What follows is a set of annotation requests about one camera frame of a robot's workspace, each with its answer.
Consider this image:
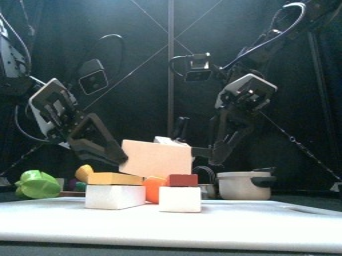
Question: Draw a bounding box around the yellow toy fruit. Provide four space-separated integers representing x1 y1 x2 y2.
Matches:
74 163 95 184

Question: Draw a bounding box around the yellow flat block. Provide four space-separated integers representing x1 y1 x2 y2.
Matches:
87 171 146 187

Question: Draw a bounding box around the purple toy piece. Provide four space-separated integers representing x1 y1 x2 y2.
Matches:
66 178 79 192

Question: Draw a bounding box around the dark green toy piece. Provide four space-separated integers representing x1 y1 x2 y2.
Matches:
74 181 88 193

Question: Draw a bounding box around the white toy piece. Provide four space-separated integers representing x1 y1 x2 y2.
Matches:
152 135 193 148

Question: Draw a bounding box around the red small block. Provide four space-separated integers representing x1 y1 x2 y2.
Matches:
166 173 201 188

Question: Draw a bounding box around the wide white block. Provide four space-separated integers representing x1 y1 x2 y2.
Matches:
84 184 147 211

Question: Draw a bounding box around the green toy vegetable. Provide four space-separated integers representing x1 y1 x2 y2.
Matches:
13 169 63 200

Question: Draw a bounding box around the small white block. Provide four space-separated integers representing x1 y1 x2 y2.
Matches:
158 185 203 214

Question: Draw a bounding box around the orange toy piece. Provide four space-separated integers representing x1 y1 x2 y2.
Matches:
142 175 170 205

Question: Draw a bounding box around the white cutting board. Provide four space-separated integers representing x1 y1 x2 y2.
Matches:
0 196 342 255

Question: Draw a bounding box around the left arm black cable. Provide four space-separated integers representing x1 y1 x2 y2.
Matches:
12 103 51 144

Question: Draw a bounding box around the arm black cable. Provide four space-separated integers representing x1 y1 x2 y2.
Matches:
12 103 51 144
221 1 309 72

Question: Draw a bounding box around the black upright toy handle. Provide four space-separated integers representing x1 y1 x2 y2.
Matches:
172 116 191 142

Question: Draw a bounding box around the white pot with black handles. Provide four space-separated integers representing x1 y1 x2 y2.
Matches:
215 167 278 201

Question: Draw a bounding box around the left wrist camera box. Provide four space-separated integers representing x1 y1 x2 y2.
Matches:
76 58 111 96

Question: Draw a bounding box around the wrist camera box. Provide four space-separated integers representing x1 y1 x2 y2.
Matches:
183 52 215 83
76 58 111 96

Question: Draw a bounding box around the small metal pot black handle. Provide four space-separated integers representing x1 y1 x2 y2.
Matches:
191 165 219 200

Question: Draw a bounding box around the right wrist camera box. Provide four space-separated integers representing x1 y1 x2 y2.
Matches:
183 52 215 83

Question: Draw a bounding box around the vertical metal frame pole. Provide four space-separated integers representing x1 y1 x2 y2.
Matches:
167 0 176 138

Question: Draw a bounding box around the left camera black cable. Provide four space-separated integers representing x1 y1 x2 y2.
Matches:
95 33 127 73

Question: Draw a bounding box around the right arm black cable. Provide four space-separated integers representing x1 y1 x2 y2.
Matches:
221 1 309 72

